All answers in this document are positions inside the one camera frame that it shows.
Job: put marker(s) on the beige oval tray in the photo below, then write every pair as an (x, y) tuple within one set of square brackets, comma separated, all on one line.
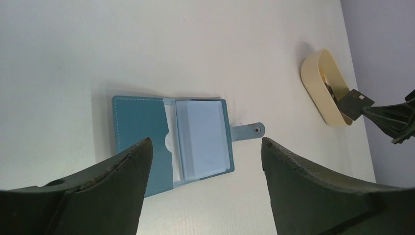
[(316, 69)]

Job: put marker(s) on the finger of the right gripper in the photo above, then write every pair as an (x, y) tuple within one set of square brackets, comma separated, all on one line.
[(396, 121)]

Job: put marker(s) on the grey VIP credit card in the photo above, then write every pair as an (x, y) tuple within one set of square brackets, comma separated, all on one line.
[(352, 104)]

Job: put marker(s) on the blue leather card holder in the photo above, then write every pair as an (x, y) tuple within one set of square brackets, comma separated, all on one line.
[(192, 138)]

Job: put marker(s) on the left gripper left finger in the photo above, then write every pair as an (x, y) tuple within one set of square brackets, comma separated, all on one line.
[(103, 199)]

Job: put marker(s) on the black card in tray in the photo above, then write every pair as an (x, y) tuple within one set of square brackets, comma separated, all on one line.
[(331, 92)]

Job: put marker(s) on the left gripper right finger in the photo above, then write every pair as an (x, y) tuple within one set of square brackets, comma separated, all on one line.
[(309, 199)]

